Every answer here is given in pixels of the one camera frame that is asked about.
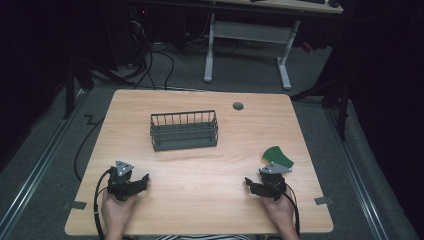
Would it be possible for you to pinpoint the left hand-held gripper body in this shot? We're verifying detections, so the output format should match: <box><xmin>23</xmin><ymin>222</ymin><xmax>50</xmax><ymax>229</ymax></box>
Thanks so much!
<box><xmin>106</xmin><ymin>160</ymin><xmax>141</xmax><ymax>202</ymax></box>

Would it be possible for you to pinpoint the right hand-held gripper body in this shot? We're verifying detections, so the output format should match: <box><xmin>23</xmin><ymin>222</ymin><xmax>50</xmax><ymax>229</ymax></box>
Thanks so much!
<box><xmin>258</xmin><ymin>161</ymin><xmax>294</xmax><ymax>202</ymax></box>

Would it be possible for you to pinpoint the person's left hand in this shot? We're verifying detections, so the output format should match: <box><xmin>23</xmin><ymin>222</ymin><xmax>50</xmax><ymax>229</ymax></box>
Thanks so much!
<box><xmin>101</xmin><ymin>191</ymin><xmax>140</xmax><ymax>240</ymax></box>

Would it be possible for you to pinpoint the person's right hand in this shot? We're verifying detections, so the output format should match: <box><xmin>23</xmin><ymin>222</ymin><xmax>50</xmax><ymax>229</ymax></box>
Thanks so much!
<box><xmin>259</xmin><ymin>192</ymin><xmax>300</xmax><ymax>240</ymax></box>

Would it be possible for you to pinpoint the green cloth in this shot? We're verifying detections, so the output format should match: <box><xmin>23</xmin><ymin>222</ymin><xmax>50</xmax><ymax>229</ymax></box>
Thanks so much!
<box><xmin>261</xmin><ymin>145</ymin><xmax>295</xmax><ymax>170</ymax></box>

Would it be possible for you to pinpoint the grey tape piece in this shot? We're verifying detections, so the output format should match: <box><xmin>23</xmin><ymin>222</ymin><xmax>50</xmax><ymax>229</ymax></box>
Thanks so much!
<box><xmin>68</xmin><ymin>200</ymin><xmax>88</xmax><ymax>211</ymax></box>
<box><xmin>313</xmin><ymin>196</ymin><xmax>334</xmax><ymax>206</ymax></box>

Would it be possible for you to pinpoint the striped shirt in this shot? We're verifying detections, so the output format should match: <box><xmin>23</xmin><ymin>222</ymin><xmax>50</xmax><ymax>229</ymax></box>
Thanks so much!
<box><xmin>156</xmin><ymin>234</ymin><xmax>255</xmax><ymax>240</ymax></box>

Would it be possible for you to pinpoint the black metal stand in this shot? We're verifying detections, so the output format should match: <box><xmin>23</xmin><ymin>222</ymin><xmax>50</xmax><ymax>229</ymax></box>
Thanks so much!
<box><xmin>62</xmin><ymin>55</ymin><xmax>96</xmax><ymax>121</ymax></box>
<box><xmin>290</xmin><ymin>66</ymin><xmax>352</xmax><ymax>142</ymax></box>

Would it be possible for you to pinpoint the black computer tower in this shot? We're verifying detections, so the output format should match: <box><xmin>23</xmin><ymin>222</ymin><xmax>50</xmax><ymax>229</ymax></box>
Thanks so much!
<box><xmin>127</xmin><ymin>5</ymin><xmax>152</xmax><ymax>68</ymax></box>

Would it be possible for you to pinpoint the white metal desk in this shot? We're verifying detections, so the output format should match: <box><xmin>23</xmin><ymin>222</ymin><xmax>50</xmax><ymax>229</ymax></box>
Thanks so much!
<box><xmin>203</xmin><ymin>0</ymin><xmax>345</xmax><ymax>91</ymax></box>

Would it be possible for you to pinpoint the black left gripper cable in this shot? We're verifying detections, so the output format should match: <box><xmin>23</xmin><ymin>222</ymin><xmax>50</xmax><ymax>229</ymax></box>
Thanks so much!
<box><xmin>93</xmin><ymin>167</ymin><xmax>115</xmax><ymax>240</ymax></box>

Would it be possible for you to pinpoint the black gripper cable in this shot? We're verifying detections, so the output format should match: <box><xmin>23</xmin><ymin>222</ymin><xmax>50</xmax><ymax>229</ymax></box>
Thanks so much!
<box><xmin>93</xmin><ymin>167</ymin><xmax>115</xmax><ymax>240</ymax></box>
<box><xmin>282</xmin><ymin>182</ymin><xmax>301</xmax><ymax>238</ymax></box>

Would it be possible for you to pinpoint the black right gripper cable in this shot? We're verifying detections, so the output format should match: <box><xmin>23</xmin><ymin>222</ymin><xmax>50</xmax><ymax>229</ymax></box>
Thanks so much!
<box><xmin>282</xmin><ymin>182</ymin><xmax>301</xmax><ymax>238</ymax></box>

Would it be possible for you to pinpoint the black floor cable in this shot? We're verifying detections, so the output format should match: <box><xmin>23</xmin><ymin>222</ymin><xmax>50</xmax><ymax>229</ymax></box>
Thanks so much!
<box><xmin>73</xmin><ymin>114</ymin><xmax>106</xmax><ymax>183</ymax></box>

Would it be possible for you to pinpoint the black wire basket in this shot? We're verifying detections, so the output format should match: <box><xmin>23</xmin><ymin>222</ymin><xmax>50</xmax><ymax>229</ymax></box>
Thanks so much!
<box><xmin>149</xmin><ymin>109</ymin><xmax>220</xmax><ymax>152</ymax></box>

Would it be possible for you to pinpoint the metal floor rail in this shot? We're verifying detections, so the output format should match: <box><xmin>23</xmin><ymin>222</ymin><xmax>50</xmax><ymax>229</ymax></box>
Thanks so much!
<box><xmin>324</xmin><ymin>106</ymin><xmax>390</xmax><ymax>240</ymax></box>
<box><xmin>0</xmin><ymin>89</ymin><xmax>88</xmax><ymax>240</ymax></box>

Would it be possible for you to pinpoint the bundle of black cables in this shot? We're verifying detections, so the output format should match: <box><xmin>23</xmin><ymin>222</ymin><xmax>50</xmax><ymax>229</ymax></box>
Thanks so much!
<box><xmin>89</xmin><ymin>19</ymin><xmax>176</xmax><ymax>92</ymax></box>

